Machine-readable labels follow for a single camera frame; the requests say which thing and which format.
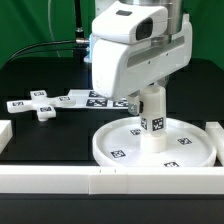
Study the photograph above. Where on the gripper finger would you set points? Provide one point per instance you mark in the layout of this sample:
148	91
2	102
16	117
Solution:
135	105

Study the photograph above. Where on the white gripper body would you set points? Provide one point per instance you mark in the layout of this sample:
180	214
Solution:
138	44

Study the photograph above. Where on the white round table top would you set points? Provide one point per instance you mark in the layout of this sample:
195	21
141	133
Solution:
124	143

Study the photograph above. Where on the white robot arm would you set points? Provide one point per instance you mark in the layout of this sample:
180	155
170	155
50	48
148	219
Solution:
138	42

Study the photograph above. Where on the white marker sheet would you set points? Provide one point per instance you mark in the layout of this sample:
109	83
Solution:
91	100

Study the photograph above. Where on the white right fence block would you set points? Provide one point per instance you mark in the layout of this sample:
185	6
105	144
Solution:
216	133

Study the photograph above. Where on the white fence block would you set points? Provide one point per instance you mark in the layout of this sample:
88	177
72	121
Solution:
216	133
5	133

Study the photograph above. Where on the white cross-shaped table base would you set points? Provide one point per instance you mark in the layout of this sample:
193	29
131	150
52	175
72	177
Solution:
41	103

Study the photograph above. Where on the white left fence block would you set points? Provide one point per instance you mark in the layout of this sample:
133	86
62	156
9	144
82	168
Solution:
5	133

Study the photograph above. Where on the white front fence bar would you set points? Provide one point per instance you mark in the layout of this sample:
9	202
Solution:
105	180

